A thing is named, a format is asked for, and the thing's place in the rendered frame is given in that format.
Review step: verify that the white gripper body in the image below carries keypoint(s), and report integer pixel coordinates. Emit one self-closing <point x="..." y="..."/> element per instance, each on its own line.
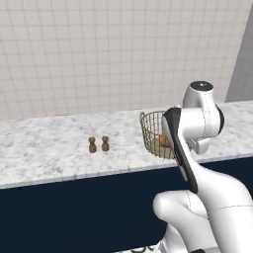
<point x="201" y="145"/>

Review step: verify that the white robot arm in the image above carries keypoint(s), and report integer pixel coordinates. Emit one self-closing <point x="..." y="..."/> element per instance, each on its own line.
<point x="217" y="197"/>

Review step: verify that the brown bread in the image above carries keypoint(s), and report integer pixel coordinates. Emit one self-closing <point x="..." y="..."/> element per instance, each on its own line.
<point x="163" y="139"/>

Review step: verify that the dark blue counter front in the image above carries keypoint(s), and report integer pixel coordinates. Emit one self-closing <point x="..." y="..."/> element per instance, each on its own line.
<point x="82" y="210"/>

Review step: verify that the brown wooden shaker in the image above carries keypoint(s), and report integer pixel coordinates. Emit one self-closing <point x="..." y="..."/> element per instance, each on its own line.
<point x="105" y="144"/>
<point x="92" y="145"/>

